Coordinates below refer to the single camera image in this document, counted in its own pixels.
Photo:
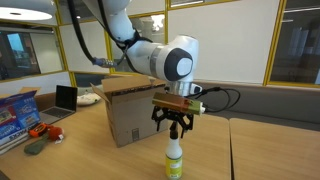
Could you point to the white yellow-label spray bottle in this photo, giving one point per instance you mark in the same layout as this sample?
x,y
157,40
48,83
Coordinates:
x,y
174,163

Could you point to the red plush toy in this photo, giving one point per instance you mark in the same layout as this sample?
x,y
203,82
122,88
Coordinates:
x,y
55,132

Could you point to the grey open laptop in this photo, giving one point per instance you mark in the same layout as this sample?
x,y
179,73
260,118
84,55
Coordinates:
x,y
65,98

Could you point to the orange tape measure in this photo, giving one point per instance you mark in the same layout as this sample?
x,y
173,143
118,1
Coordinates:
x,y
38,130

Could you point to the green soft object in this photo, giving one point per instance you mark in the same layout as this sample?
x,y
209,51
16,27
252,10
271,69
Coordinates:
x,y
35,147

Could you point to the blue printed product package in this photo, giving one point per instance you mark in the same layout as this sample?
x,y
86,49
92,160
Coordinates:
x,y
20,113

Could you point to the grey upholstered bench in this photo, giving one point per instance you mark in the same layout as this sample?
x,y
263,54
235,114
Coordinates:
x,y
260,103

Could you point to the open brown cardboard shipping box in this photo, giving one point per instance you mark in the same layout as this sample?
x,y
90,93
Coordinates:
x,y
133,113

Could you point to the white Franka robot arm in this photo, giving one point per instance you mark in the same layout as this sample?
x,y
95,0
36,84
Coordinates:
x,y
150,56

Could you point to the round white ceiling lamp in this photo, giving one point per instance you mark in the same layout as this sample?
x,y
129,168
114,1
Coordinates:
x,y
20,14

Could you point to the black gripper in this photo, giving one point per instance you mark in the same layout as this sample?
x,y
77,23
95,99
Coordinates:
x,y
173,116

